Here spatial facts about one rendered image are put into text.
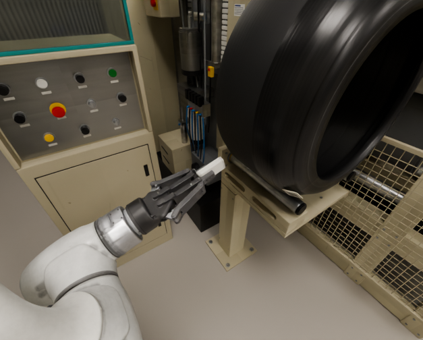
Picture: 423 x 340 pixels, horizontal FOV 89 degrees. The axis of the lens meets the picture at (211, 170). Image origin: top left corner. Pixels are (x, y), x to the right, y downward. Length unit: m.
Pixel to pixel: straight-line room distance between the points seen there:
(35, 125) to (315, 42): 0.96
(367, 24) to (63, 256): 0.64
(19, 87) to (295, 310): 1.66
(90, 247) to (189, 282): 1.14
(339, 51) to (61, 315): 0.55
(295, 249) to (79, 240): 1.50
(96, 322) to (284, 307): 1.28
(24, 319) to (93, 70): 0.85
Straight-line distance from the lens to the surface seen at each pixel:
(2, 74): 1.02
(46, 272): 0.49
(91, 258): 0.46
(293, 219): 0.75
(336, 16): 0.47
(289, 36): 0.48
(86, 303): 0.39
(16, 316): 0.33
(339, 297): 1.70
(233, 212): 1.23
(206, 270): 1.57
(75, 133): 1.08
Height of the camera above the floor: 1.41
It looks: 39 degrees down
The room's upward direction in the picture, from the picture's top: straight up
